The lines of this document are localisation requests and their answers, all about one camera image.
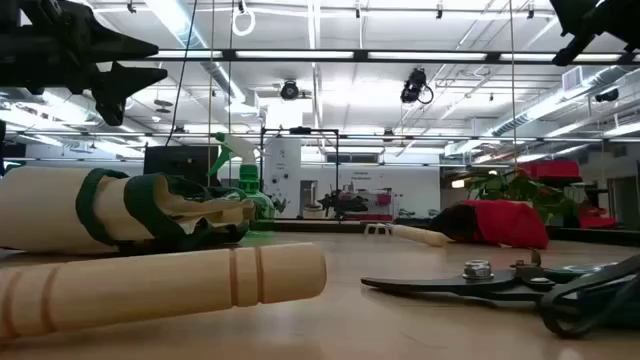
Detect white hanging ring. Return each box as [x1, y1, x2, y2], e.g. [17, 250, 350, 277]
[231, 8, 257, 38]

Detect black pruning shears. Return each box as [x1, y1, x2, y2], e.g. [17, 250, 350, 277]
[360, 248, 640, 340]

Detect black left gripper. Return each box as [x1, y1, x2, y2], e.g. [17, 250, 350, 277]
[0, 0, 169, 127]

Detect beige green gardening bag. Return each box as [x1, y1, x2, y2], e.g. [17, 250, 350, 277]
[0, 166, 256, 255]

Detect wooden tool handle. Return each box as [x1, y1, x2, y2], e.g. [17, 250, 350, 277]
[0, 242, 328, 342]

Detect wooden handle hand rake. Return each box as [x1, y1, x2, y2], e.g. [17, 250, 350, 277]
[363, 222, 452, 248]

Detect green white spray bottle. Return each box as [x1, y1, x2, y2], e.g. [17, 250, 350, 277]
[207, 131, 277, 222]

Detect white plant pot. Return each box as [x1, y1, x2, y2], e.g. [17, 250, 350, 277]
[466, 168, 579, 226]

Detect black overhead frame beam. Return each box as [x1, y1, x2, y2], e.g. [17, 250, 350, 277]
[119, 48, 640, 64]

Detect black monitor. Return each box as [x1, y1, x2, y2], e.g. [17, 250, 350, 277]
[143, 145, 220, 189]

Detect distant red bin shelf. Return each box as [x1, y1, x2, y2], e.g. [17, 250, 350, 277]
[349, 189, 397, 223]

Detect red black gardening glove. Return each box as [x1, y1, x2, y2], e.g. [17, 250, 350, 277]
[428, 199, 550, 251]

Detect small red storage bin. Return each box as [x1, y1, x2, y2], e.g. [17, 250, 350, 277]
[578, 215, 619, 230]

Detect black table edge rail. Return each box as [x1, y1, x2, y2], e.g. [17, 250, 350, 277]
[248, 217, 640, 247]

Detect round black ceiling camera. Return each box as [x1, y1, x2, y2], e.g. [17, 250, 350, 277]
[279, 79, 301, 102]

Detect yellow hanging cord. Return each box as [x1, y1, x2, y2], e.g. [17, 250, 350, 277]
[206, 0, 216, 174]

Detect black hanging cable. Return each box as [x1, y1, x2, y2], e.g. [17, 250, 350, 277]
[164, 0, 200, 148]

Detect large red storage bin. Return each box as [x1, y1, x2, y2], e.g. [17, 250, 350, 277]
[518, 159, 582, 182]

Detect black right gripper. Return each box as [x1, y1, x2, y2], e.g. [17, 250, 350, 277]
[549, 0, 640, 68]

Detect black ceiling camera with cable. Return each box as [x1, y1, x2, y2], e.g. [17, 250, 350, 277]
[399, 67, 435, 106]

